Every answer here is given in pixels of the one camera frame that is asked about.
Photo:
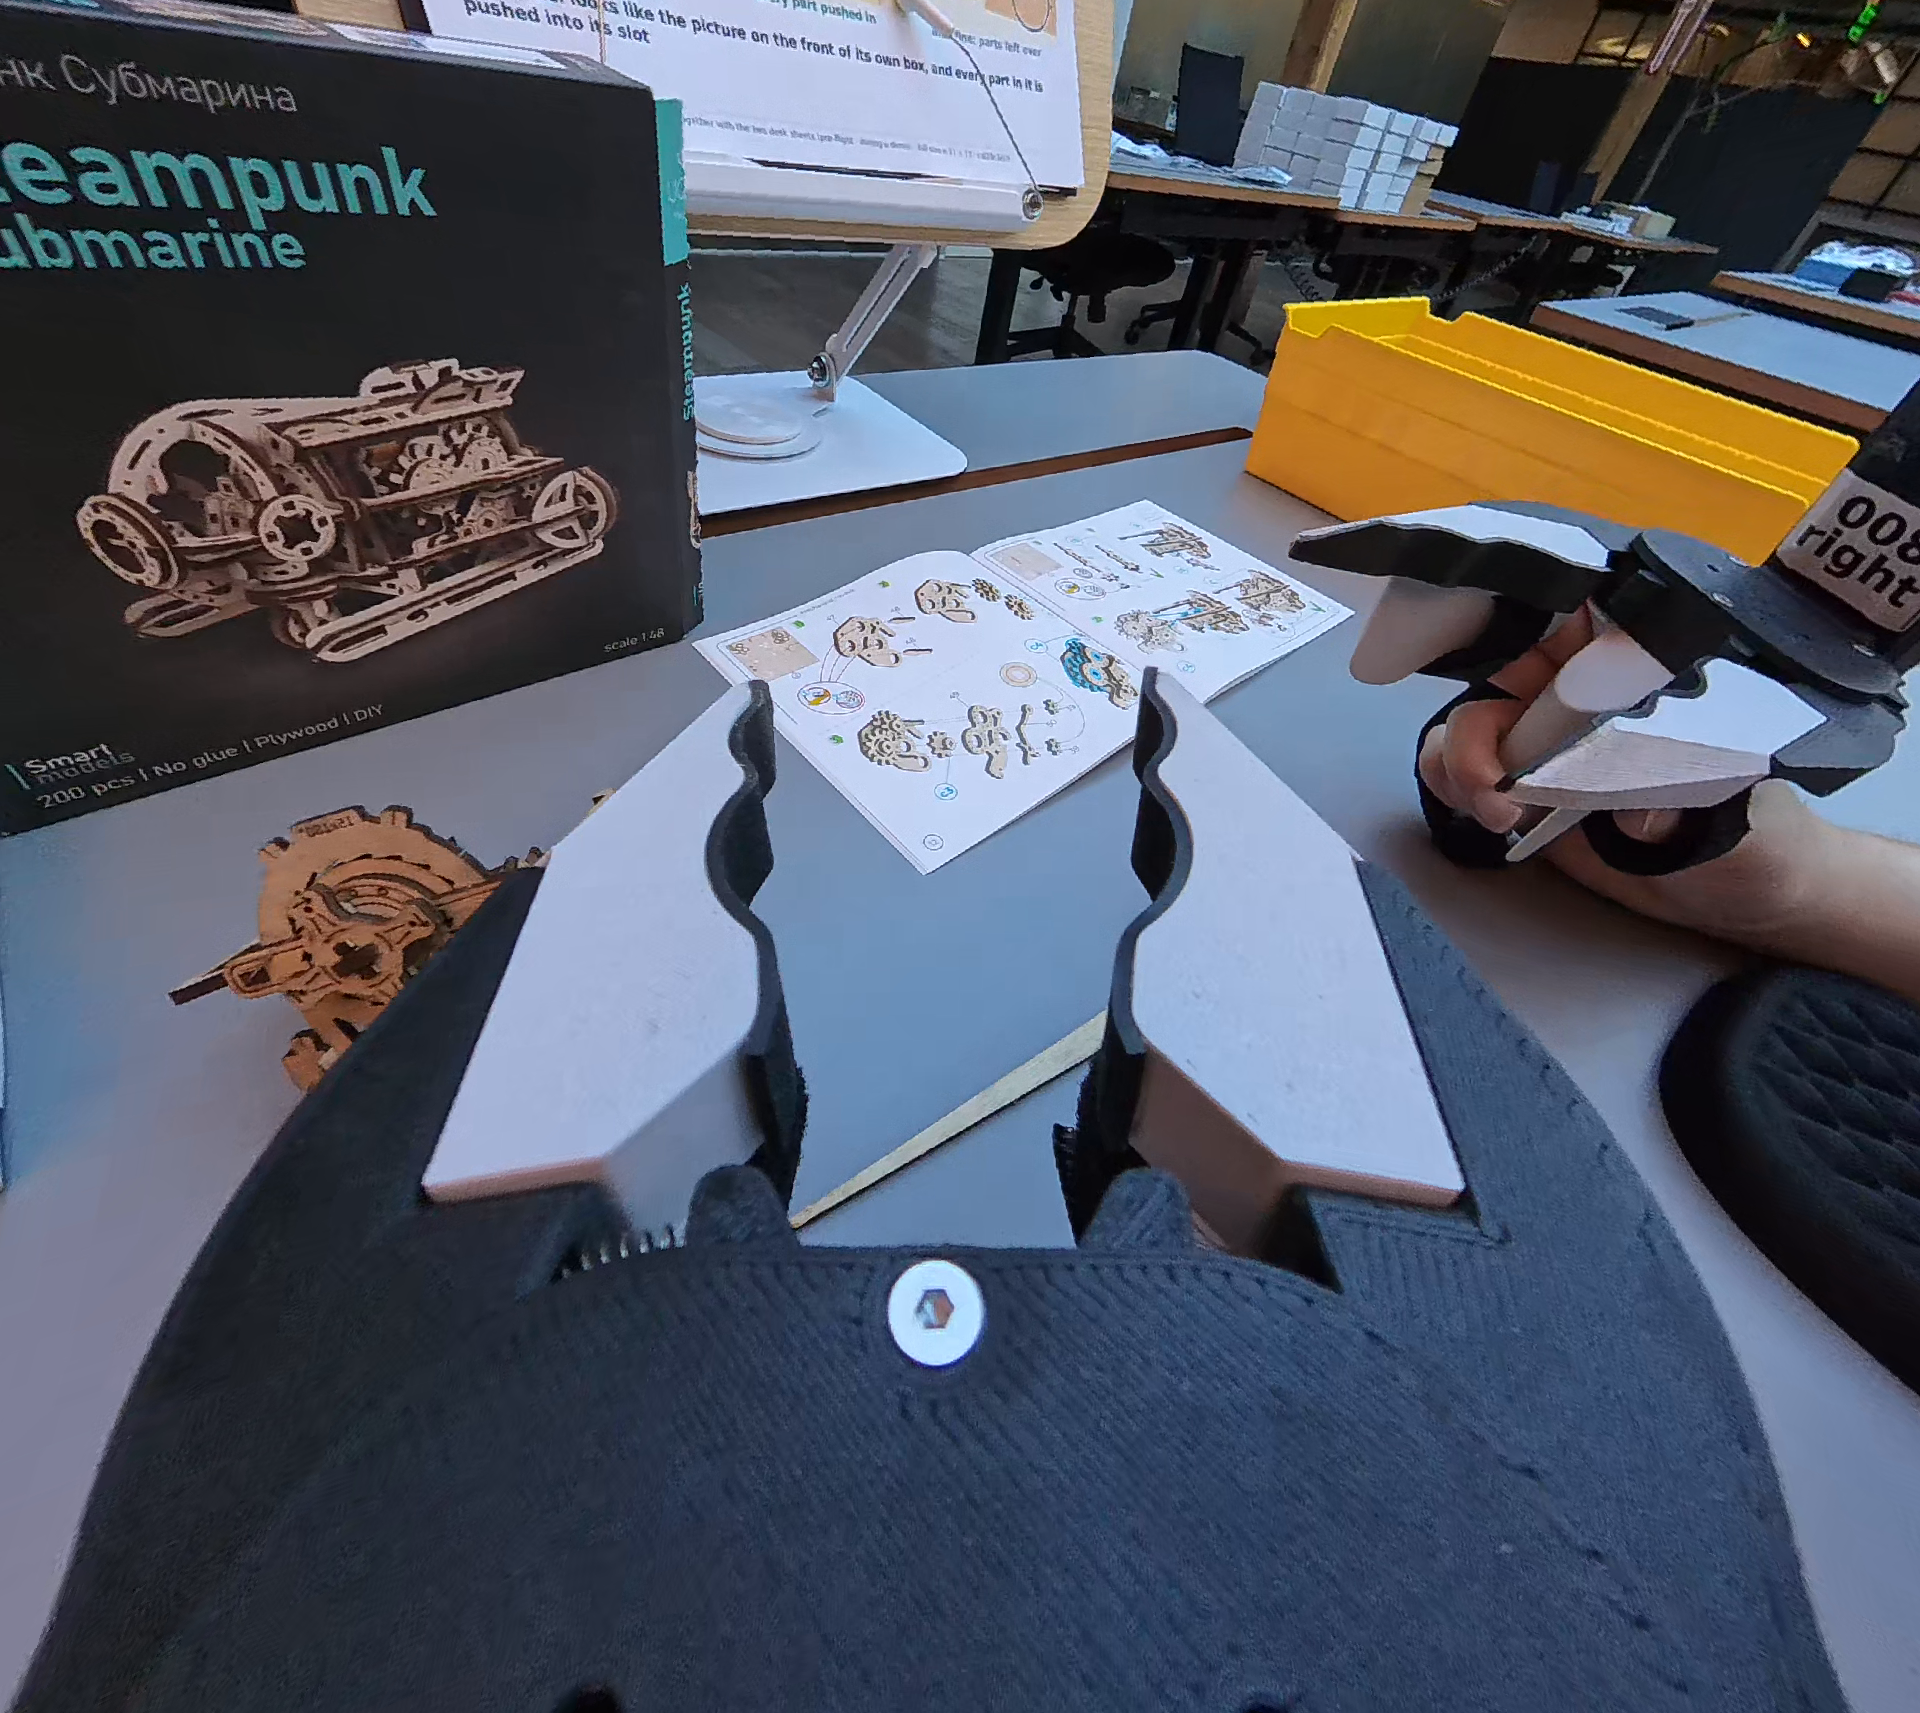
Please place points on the thin wooden stick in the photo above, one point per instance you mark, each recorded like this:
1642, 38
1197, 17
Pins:
960, 1117

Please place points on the instruction poster on stand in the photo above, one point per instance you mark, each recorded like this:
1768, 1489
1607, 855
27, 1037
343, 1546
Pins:
900, 452

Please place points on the yellow plastic bin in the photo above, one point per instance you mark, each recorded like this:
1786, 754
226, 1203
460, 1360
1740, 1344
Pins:
1500, 439

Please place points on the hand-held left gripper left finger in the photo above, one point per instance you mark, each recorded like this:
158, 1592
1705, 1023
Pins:
630, 979

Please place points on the black monitor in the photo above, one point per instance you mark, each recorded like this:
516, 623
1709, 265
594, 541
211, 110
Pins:
1208, 101

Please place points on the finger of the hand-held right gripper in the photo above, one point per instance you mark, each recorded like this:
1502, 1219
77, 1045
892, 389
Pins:
1710, 723
1500, 539

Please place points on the black model kit box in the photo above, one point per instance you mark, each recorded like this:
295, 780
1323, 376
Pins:
375, 243

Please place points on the grey adjoining desk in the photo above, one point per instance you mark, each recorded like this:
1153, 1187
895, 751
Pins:
1111, 408

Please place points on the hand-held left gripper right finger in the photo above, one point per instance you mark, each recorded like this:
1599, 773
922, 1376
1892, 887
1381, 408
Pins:
1275, 1010

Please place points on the grey background table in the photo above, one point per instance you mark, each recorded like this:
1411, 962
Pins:
1725, 348

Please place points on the stack of white boxes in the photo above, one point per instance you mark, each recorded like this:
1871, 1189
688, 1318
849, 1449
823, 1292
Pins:
1335, 146

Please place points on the black background office chair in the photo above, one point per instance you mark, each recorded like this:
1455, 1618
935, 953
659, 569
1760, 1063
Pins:
1094, 280

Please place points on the wooden mechanical model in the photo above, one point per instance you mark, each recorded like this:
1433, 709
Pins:
344, 903

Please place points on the person's right forearm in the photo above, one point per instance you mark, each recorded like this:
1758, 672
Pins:
1868, 880

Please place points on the illustrated instruction booklet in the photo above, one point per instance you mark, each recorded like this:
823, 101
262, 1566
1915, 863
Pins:
900, 752

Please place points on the person's right hand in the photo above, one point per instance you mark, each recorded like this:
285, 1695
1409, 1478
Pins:
1478, 752

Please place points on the long wooden background table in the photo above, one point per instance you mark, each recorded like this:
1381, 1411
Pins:
1291, 212

